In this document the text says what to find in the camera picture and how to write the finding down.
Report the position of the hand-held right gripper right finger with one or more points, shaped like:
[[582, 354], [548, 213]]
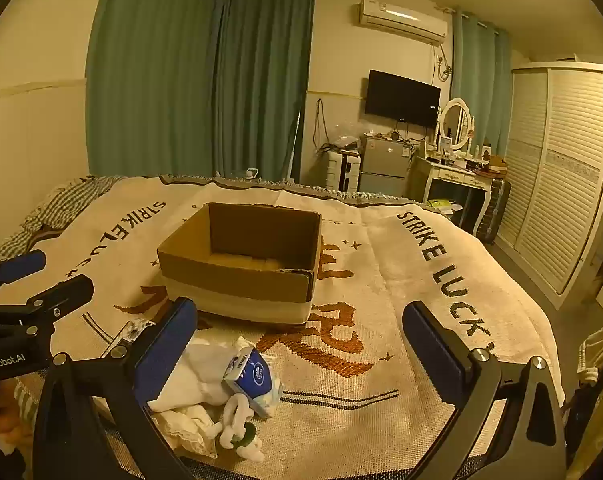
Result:
[[431, 345]]

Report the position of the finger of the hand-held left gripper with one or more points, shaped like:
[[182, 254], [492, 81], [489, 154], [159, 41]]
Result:
[[56, 295], [21, 265]]

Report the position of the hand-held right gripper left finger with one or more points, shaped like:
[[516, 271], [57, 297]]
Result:
[[165, 347]]

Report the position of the white patterned soft packet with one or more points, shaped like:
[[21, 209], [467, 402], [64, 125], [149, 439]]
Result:
[[130, 330]]

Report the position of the white sock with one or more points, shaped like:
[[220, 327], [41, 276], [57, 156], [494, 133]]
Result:
[[191, 380]]

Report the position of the white lace cloth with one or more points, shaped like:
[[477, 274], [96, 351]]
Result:
[[181, 425]]

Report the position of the cardboard box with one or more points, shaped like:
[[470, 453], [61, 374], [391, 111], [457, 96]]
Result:
[[231, 285]]

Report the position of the blue tissue packet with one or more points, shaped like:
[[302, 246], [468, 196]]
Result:
[[254, 375]]

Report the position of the white plush toy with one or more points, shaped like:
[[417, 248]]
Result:
[[234, 410]]

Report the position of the checked bedding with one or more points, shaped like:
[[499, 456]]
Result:
[[56, 205]]

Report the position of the printed cream blanket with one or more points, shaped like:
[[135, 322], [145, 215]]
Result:
[[381, 270]]

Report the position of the yellow bag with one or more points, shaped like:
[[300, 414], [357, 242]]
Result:
[[441, 205]]

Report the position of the dark suitcase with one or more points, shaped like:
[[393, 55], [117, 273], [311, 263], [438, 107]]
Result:
[[496, 210]]

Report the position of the light hanging garment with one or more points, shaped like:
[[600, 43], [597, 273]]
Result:
[[601, 350]]

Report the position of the white dressing table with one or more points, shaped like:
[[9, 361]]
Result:
[[454, 175]]

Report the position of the grey mini fridge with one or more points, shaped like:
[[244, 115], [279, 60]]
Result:
[[384, 165]]

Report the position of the small white device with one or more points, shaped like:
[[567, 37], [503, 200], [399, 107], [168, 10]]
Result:
[[251, 173]]

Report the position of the white louvred wardrobe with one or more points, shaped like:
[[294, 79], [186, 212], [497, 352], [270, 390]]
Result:
[[561, 170]]

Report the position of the clear plastic bag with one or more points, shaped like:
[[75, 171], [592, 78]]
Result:
[[345, 139]]

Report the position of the white oval mirror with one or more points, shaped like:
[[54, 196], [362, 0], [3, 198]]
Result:
[[455, 120]]

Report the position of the wide green curtain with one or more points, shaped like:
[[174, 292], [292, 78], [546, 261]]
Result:
[[146, 70]]

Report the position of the white mop pole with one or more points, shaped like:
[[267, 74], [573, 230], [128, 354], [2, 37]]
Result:
[[294, 145]]

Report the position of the narrow green curtain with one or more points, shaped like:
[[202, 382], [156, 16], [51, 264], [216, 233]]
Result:
[[481, 85]]

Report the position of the white air conditioner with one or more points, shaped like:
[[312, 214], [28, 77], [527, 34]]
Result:
[[401, 20]]

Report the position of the black wall television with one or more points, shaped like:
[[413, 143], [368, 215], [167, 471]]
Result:
[[401, 97]]

